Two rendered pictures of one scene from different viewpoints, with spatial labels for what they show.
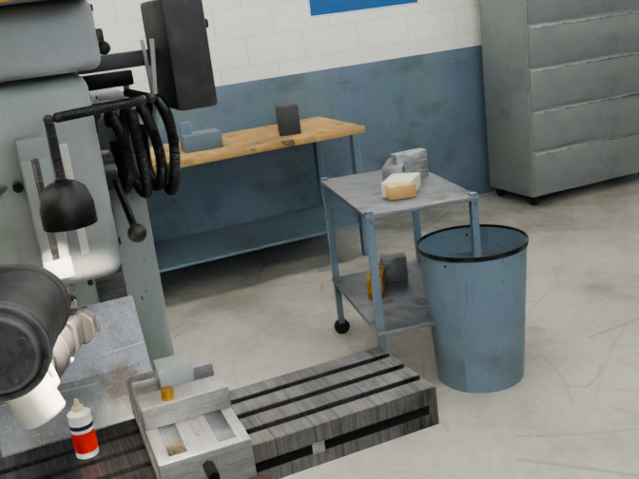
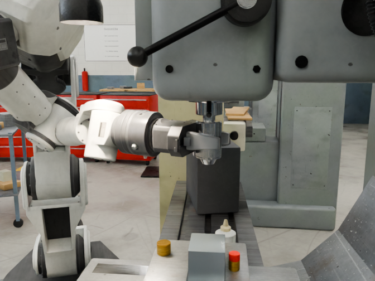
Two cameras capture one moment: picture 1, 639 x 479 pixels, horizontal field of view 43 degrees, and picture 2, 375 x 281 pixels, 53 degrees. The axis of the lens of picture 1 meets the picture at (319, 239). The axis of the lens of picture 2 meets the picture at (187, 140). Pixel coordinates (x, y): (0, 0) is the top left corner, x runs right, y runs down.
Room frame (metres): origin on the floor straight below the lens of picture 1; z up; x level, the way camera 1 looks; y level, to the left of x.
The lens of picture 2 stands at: (1.50, -0.20, 1.36)
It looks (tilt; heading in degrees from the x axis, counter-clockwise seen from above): 11 degrees down; 115
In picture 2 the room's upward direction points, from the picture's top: straight up
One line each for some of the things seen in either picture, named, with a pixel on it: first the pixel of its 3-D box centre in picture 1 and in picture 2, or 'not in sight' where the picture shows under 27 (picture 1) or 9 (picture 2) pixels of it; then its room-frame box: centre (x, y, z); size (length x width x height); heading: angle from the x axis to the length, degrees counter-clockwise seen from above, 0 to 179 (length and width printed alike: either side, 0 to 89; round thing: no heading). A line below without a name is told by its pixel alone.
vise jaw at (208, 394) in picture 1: (183, 401); (169, 274); (1.26, 0.27, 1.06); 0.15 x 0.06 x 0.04; 109
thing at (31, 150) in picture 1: (45, 207); (146, 19); (1.15, 0.39, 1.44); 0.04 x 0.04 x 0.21; 21
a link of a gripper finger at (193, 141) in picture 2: not in sight; (201, 142); (1.26, 0.40, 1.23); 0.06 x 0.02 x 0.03; 0
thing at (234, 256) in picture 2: not in sight; (234, 261); (1.36, 0.29, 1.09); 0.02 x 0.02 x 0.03
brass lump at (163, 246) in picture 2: (167, 393); (163, 247); (1.24, 0.29, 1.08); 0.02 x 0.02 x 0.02
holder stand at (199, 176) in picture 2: not in sight; (210, 168); (1.11, 0.83, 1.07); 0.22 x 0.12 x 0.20; 123
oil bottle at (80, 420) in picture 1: (81, 426); (225, 245); (1.28, 0.46, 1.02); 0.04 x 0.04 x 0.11
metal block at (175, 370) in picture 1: (174, 376); (207, 260); (1.31, 0.28, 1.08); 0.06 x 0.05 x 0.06; 109
